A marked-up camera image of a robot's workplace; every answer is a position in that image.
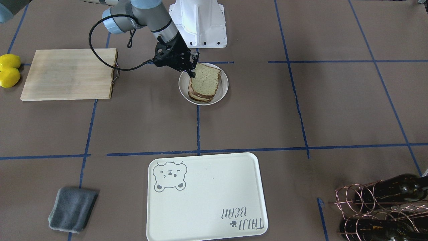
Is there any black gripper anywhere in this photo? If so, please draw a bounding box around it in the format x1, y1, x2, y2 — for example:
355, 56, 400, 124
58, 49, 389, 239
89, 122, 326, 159
157, 32, 199, 78

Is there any bread slice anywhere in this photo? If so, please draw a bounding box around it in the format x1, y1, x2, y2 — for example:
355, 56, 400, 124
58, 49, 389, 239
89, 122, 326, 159
189, 64, 221, 98
188, 91, 214, 103

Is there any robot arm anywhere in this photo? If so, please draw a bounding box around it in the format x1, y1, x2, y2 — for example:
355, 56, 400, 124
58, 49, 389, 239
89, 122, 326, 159
88, 0, 199, 78

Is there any cream bear tray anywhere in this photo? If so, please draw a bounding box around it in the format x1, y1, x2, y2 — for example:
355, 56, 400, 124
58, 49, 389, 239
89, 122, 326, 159
146, 152, 269, 241

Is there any white round plate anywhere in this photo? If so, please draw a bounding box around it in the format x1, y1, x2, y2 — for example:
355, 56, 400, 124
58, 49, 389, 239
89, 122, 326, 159
178, 62, 229, 106

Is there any bamboo cutting board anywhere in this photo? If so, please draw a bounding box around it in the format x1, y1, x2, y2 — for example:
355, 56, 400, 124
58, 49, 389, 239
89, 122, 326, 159
20, 48, 117, 102

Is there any yellow lemon upper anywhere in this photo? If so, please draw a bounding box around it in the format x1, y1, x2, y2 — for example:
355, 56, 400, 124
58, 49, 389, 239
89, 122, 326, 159
0, 54, 21, 72

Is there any grey folded cloth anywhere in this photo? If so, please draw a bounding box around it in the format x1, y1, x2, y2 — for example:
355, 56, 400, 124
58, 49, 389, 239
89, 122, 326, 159
48, 187, 98, 234

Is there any dark wine bottle lower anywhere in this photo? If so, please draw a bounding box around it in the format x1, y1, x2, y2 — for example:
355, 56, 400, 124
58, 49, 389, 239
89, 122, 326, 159
339, 218, 428, 241

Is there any dark wine bottle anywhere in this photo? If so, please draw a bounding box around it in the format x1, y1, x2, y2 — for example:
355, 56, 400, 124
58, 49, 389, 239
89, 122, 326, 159
353, 173, 428, 213
339, 218, 428, 241

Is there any dark wine bottle upper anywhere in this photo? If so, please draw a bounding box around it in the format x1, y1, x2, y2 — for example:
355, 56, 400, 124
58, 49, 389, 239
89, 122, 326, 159
353, 173, 428, 213

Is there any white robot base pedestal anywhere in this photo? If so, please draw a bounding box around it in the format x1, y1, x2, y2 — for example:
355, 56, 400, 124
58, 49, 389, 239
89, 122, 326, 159
169, 0, 227, 49

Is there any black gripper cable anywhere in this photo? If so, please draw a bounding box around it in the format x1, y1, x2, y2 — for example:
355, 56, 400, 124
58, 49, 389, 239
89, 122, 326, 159
88, 14, 155, 71

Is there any copper wire bottle rack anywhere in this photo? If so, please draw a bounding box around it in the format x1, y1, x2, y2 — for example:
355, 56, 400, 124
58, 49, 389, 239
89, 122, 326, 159
335, 175, 427, 241

